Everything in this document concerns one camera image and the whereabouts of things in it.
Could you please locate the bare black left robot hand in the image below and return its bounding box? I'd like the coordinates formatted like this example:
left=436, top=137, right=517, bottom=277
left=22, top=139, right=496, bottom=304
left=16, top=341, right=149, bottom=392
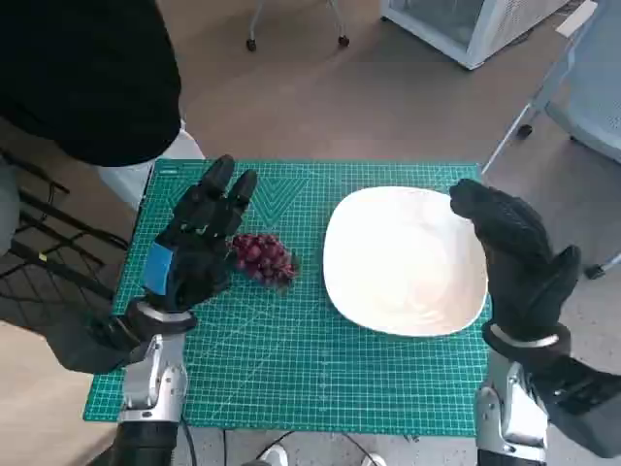
left=143, top=154, right=258, bottom=312

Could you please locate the red toy grape bunch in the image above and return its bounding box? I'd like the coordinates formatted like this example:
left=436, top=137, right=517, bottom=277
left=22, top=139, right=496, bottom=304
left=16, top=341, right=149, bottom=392
left=227, top=233, right=300, bottom=288

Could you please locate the white square plate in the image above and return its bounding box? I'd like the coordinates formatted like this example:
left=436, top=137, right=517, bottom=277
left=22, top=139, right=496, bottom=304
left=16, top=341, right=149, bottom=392
left=322, top=186, right=490, bottom=338

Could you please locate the green cutting mat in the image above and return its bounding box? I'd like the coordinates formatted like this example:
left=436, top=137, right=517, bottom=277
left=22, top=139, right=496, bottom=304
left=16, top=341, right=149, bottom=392
left=82, top=158, right=494, bottom=437

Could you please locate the person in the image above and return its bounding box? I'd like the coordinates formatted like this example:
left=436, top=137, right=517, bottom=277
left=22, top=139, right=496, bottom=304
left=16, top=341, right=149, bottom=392
left=0, top=0, right=206, bottom=215

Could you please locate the office chair base with casters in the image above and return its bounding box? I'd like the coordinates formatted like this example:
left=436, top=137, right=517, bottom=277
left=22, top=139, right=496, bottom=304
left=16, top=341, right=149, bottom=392
left=245, top=0, right=351, bottom=52

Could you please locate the white glass-door cabinet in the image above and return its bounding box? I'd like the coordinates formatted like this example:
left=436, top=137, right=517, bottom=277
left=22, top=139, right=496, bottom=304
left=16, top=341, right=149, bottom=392
left=379, top=0, right=572, bottom=71

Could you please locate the light blue mesh chair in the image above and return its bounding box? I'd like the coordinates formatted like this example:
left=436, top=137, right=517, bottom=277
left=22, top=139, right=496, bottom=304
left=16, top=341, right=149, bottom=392
left=481, top=0, right=621, bottom=281

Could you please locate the black wire rack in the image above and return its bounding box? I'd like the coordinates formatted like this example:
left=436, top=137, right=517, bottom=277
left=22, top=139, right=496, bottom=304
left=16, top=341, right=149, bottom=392
left=0, top=145, right=128, bottom=302

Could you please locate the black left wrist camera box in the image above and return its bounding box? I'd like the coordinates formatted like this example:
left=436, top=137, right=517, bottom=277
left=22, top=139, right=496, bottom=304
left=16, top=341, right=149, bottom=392
left=61, top=314, right=143, bottom=376

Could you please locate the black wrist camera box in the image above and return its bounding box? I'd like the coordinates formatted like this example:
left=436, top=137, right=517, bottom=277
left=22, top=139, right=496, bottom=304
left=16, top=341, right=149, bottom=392
left=533, top=356, right=621, bottom=460
left=61, top=314, right=143, bottom=376

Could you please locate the black cable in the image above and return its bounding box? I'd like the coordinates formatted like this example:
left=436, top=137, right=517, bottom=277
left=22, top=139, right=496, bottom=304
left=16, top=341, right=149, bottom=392
left=179, top=415, right=198, bottom=466
left=220, top=429, right=297, bottom=466

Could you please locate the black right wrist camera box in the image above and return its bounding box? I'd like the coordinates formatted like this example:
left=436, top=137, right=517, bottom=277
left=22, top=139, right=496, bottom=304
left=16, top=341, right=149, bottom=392
left=533, top=356, right=621, bottom=460

